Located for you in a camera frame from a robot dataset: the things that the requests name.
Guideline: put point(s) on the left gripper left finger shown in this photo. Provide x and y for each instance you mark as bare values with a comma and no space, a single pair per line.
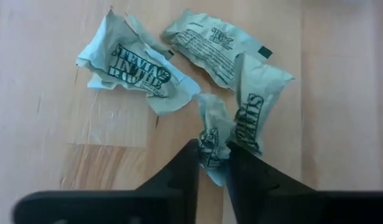
185,174

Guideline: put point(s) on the green Stevia sweetener packet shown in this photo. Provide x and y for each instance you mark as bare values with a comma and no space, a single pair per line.
256,93
207,43
132,68

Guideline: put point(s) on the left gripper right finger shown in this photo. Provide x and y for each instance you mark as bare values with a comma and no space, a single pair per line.
250,186

